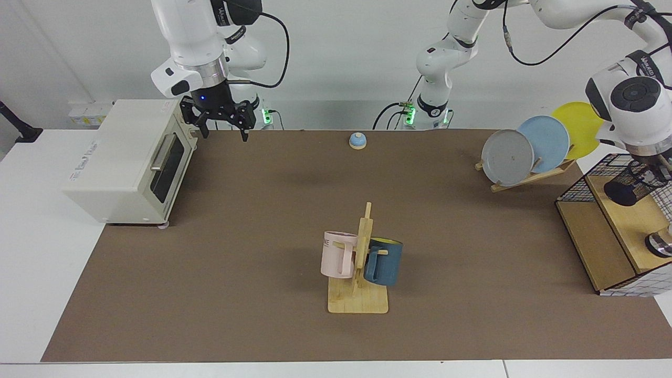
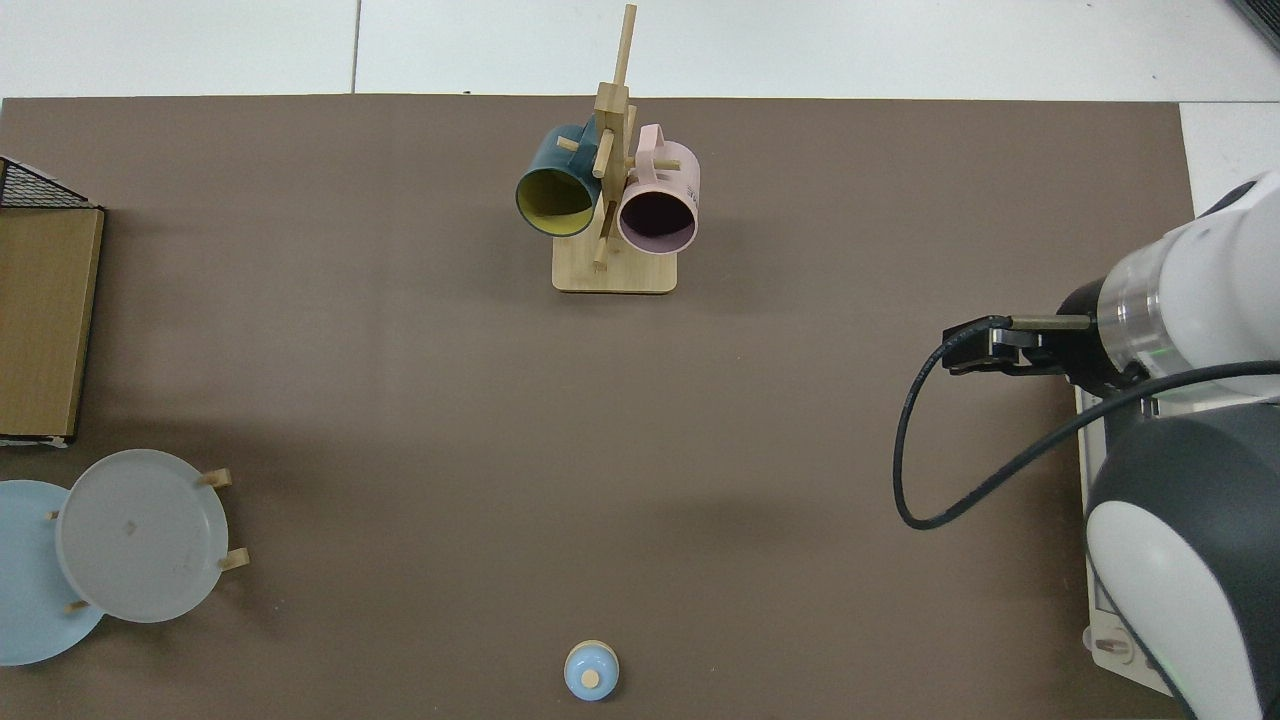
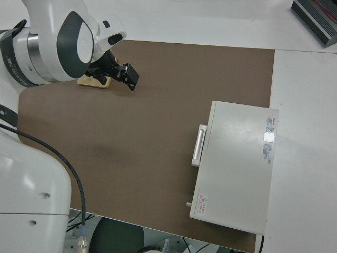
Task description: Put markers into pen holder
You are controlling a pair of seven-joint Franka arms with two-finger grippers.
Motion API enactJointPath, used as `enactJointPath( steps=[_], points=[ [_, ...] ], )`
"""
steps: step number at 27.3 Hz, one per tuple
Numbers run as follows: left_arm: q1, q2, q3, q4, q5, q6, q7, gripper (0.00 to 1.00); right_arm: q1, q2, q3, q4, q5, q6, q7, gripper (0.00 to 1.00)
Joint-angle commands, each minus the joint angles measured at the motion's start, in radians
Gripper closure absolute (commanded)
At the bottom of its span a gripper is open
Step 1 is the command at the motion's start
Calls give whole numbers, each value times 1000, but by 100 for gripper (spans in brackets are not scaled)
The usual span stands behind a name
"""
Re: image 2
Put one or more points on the pale toaster oven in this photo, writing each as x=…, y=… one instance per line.
x=1108, y=655

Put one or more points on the black flat panel edge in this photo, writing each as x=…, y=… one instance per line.
x=1268, y=15

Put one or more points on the pink cup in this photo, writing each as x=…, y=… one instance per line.
x=680, y=185

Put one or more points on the wooden cup stand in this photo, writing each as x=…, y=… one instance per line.
x=620, y=275

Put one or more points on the dark blue cup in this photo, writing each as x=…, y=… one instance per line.
x=545, y=160

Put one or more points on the small blue round bell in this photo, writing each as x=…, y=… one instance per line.
x=590, y=665

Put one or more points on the brown table cloth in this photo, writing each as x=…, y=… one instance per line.
x=300, y=250

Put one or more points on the wooden plate rack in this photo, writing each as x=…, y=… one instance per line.
x=218, y=478

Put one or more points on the grey plate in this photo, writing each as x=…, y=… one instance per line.
x=130, y=540

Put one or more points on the light blue plate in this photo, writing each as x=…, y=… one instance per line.
x=25, y=600

